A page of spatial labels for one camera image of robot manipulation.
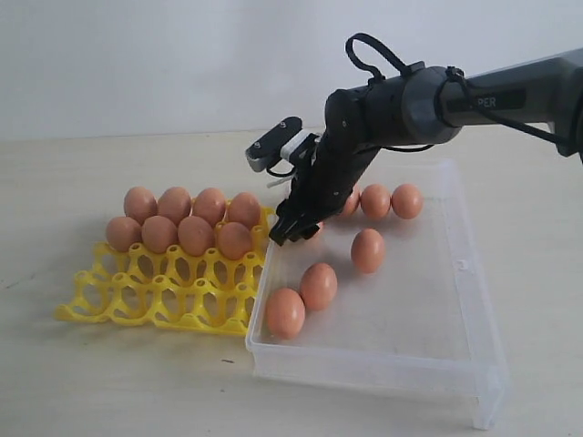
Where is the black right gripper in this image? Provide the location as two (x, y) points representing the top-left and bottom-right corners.
(269, 133), (378, 246)

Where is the brown egg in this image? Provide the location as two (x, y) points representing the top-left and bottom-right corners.
(178, 216), (215, 257)
(312, 221), (324, 237)
(300, 262), (338, 311)
(123, 187), (158, 224)
(351, 229), (385, 274)
(340, 186), (361, 218)
(360, 184), (392, 220)
(141, 216), (178, 254)
(392, 184), (424, 219)
(265, 288), (305, 340)
(158, 187), (191, 226)
(191, 188), (227, 228)
(227, 192), (261, 229)
(217, 222), (252, 260)
(106, 217), (142, 252)

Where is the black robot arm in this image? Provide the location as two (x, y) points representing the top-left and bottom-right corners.
(270, 49), (582, 245)

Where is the yellow plastic egg tray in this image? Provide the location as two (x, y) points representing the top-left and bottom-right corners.
(54, 206), (275, 336)

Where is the clear plastic container box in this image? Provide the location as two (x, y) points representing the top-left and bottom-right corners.
(246, 155), (508, 430)

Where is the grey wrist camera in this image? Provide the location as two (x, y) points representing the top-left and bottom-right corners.
(245, 117), (302, 173)

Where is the black cable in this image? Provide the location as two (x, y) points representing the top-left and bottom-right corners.
(263, 32), (566, 181)

